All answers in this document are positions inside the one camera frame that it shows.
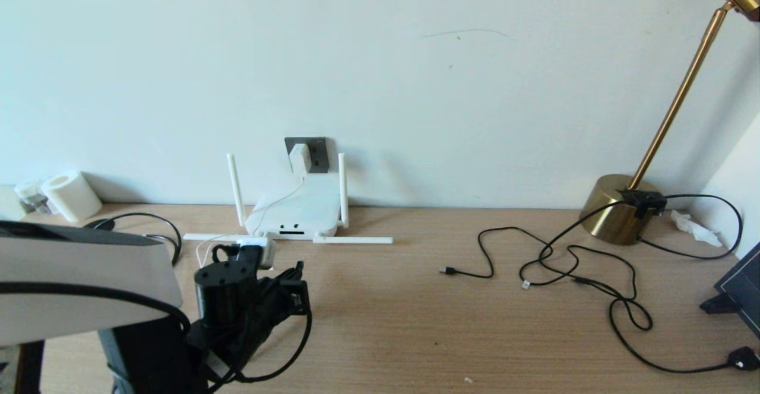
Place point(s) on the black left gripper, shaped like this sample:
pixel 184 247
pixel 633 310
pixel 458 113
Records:
pixel 261 305

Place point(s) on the white power adapter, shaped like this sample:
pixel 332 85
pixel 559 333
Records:
pixel 300 158

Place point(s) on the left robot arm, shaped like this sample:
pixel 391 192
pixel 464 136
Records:
pixel 89 275

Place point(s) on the white wifi router with antennas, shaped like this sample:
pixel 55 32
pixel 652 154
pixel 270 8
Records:
pixel 294 216

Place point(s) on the white toilet paper roll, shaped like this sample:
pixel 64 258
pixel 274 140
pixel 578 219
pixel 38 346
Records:
pixel 71 197

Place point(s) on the small clear plastic container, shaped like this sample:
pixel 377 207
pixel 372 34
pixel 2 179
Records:
pixel 29 195

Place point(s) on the brass desk lamp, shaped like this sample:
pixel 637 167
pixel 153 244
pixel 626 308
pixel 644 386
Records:
pixel 614 210

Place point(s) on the small black adapter box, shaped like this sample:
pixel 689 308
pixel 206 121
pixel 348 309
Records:
pixel 642 202

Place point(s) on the crumpled white tissue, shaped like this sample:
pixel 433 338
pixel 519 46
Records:
pixel 693 228

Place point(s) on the dark framed board with stand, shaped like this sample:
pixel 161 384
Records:
pixel 742 284

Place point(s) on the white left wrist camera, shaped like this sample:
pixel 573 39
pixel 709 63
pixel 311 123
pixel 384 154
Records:
pixel 264 253

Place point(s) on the grey wall socket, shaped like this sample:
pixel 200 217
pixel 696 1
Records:
pixel 320 153

